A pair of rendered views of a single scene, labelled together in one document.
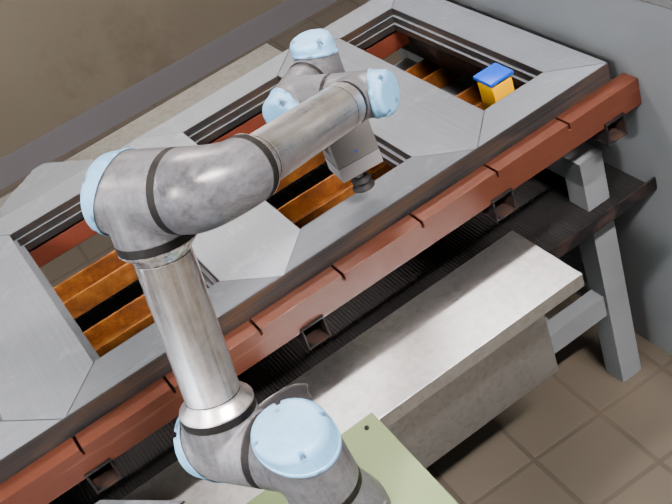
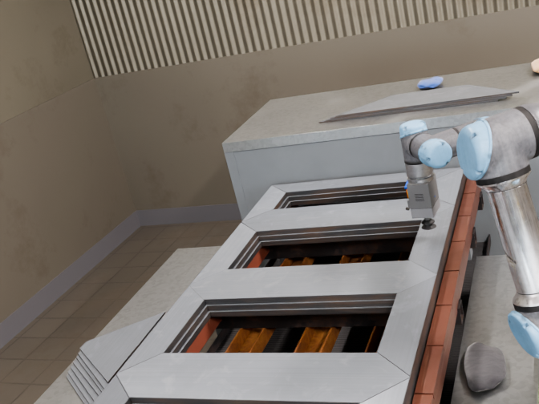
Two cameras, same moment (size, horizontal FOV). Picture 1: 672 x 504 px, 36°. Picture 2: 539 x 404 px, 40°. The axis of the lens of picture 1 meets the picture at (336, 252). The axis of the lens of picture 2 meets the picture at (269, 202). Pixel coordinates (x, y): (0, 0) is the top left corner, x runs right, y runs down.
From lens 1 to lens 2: 176 cm
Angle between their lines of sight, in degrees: 45
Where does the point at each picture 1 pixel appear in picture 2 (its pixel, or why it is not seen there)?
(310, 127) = not seen: hidden behind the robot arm
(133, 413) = (438, 365)
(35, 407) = (374, 385)
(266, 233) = (388, 269)
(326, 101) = not seen: hidden behind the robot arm
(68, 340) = (334, 356)
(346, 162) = (433, 203)
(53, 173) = (107, 341)
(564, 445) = not seen: outside the picture
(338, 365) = (476, 333)
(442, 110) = (404, 204)
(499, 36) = (382, 179)
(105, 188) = (497, 131)
